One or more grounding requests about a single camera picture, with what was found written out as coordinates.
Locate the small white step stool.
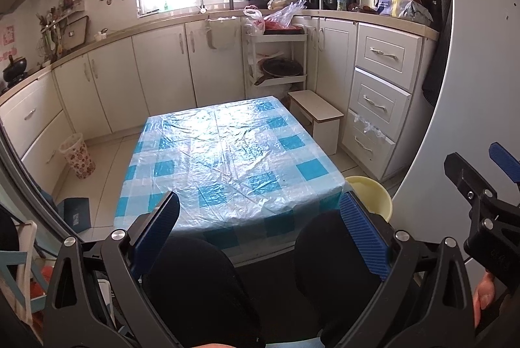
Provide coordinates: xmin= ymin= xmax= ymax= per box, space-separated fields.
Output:
xmin=288 ymin=90 xmax=344 ymax=155

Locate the black wok on stove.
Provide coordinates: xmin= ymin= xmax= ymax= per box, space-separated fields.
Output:
xmin=3 ymin=55 xmax=27 ymax=87

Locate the silver refrigerator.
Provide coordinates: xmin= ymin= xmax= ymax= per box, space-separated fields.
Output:
xmin=391 ymin=0 xmax=519 ymax=241

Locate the blue dustpan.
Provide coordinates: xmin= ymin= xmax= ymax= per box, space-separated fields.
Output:
xmin=57 ymin=198 xmax=91 ymax=233

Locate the yellow trash bin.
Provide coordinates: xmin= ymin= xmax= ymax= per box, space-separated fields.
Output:
xmin=345 ymin=175 xmax=393 ymax=222

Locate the blue checkered plastic tablecloth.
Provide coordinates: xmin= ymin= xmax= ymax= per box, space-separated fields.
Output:
xmin=114 ymin=96 xmax=345 ymax=256

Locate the red plastic bag on rack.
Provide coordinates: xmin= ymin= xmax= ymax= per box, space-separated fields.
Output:
xmin=243 ymin=0 xmax=306 ymax=36

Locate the white storage rack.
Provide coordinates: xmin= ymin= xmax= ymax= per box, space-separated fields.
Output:
xmin=241 ymin=27 xmax=307 ymax=99

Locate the floral patterned waste basket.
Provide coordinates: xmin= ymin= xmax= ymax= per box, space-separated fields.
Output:
xmin=58 ymin=133 xmax=96 ymax=179

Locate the person's right hand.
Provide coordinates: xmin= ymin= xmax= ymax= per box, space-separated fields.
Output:
xmin=473 ymin=271 xmax=508 ymax=328

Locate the black frying pan on rack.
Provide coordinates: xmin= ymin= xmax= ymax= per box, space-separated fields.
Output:
xmin=255 ymin=57 xmax=304 ymax=86

